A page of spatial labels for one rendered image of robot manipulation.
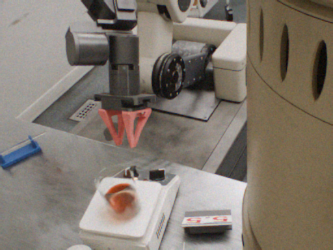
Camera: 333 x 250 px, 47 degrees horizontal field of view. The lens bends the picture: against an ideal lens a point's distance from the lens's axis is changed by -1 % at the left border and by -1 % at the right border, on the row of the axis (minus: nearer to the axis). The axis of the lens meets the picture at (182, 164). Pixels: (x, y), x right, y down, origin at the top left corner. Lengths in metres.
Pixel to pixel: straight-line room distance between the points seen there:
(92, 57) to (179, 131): 0.89
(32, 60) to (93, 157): 1.61
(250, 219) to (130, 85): 0.57
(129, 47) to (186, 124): 0.89
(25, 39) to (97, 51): 1.76
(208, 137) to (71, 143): 0.65
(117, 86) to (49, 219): 0.31
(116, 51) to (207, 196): 0.33
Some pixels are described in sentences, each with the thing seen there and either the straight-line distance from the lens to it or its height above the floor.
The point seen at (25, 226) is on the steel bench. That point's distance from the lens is 0.85.
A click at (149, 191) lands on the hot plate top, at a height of 0.84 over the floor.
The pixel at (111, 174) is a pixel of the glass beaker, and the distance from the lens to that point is 0.65.
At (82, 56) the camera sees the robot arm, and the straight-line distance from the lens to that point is 0.68.
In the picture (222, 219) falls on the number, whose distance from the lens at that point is 0.71.
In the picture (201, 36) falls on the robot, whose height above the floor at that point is 0.52.
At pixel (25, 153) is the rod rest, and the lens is 1.00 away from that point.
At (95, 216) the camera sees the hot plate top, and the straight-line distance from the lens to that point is 0.68.
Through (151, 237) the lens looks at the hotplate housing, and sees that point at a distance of 0.66.
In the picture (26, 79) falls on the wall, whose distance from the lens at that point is 2.46.
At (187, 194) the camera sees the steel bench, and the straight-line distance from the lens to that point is 0.79.
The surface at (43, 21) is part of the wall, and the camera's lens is 2.52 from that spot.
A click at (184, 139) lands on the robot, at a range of 1.49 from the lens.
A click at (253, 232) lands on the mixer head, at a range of 0.16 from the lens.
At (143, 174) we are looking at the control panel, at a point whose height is 0.79.
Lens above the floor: 1.35
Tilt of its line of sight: 45 degrees down
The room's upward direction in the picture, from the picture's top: 10 degrees counter-clockwise
